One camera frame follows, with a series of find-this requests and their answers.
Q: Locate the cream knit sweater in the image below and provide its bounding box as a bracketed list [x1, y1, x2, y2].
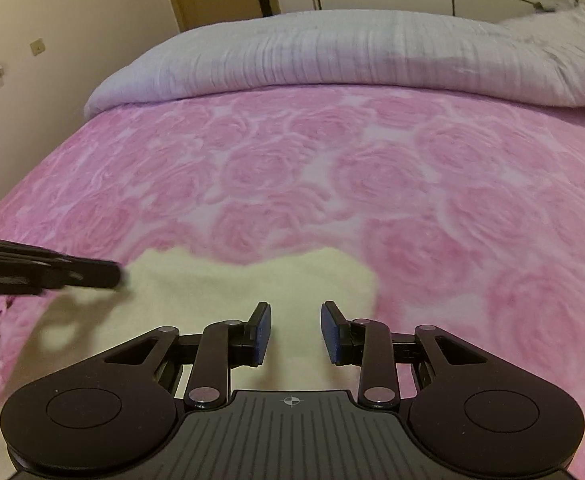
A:
[0, 247, 378, 480]

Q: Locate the grey ribbed quilt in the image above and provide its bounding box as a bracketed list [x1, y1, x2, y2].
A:
[83, 0, 585, 120]

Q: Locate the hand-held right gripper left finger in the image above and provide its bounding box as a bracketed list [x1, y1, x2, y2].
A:
[103, 301, 272, 409]

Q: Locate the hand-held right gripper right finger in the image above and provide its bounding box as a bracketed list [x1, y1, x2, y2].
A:
[321, 301, 488, 409]

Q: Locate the pink rose-print blanket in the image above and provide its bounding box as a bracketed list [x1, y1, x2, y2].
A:
[0, 85, 585, 461]

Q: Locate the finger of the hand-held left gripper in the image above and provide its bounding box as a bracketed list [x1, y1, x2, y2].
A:
[0, 237, 123, 297]

